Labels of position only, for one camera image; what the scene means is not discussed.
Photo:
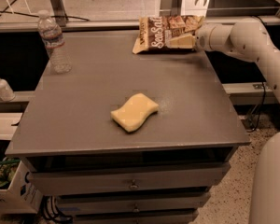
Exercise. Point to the clear plastic water bottle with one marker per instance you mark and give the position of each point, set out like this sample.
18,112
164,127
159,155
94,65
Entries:
54,42

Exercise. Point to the white cardboard box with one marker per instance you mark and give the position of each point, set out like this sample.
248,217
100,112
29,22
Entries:
17,194

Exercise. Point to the yellow sponge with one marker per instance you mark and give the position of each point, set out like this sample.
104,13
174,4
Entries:
134,112

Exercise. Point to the metal drawer knob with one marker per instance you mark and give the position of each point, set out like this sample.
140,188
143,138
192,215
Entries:
133,186

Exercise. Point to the brown sea salt chip bag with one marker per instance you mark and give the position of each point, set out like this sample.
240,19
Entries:
156,32

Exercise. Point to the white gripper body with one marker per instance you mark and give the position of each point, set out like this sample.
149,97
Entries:
202,38

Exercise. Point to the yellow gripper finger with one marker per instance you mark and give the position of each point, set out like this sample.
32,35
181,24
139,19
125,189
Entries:
182,42

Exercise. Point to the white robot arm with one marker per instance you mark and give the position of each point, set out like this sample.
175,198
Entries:
248,40

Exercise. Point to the white pump dispenser bottle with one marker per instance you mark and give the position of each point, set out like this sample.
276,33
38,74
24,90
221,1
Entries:
6,93

